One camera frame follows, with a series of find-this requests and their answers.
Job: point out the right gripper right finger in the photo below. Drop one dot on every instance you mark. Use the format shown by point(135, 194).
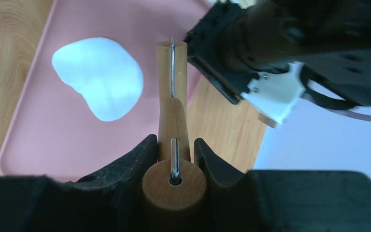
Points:
point(281, 200)

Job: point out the wooden double-ended roller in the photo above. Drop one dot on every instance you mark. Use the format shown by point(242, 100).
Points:
point(173, 189)

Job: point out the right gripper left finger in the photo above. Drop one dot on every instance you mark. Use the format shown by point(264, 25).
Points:
point(107, 200)

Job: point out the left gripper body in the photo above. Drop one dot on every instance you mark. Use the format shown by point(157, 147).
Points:
point(231, 45)

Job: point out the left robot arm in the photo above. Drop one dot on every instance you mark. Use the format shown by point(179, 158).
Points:
point(332, 38)

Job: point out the white dough ball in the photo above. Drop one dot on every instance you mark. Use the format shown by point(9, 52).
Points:
point(106, 75)

